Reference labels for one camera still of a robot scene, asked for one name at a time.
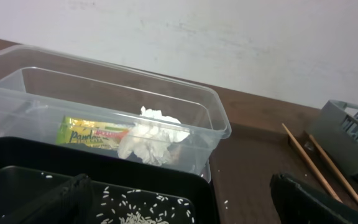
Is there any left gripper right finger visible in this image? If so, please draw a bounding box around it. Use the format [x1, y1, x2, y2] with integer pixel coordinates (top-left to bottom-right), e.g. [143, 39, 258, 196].
[270, 174, 358, 224]

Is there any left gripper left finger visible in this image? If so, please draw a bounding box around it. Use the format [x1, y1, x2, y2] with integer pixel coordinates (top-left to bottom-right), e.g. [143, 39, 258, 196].
[0, 174, 93, 224]

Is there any yellow green snack wrapper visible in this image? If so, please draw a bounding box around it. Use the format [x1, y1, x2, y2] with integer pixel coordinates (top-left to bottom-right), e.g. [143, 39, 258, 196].
[55, 116, 132, 150]

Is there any white tissue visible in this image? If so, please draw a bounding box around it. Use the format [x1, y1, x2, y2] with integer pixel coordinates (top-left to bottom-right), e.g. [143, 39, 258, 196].
[117, 106, 190, 166]

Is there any grey dishwasher rack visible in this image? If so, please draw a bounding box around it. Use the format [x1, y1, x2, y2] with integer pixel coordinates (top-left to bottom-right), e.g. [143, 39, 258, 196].
[306, 100, 358, 182]

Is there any white rice pile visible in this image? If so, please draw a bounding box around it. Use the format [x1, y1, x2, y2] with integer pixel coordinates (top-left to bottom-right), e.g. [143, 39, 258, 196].
[40, 172, 198, 224]

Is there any brown serving tray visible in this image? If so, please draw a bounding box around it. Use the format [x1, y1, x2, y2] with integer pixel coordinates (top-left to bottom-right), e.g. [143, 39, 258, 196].
[208, 122, 358, 224]

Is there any black plastic tray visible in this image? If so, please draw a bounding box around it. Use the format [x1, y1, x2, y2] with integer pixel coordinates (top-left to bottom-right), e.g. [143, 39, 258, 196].
[0, 137, 219, 223]

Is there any right wooden chopstick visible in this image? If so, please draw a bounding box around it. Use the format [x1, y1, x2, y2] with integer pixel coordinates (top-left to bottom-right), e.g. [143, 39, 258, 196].
[309, 134, 358, 203]

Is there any wooden chopstick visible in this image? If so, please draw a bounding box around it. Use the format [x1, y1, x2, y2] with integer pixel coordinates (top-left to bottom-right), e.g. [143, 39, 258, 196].
[309, 134, 358, 203]
[282, 123, 342, 203]

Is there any left wooden chopstick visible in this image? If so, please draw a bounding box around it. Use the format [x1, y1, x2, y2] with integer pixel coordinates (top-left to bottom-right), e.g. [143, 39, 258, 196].
[282, 123, 342, 203]

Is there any clear plastic bin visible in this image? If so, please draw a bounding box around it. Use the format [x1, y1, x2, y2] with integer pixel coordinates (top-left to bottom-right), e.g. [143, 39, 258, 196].
[0, 45, 231, 174]

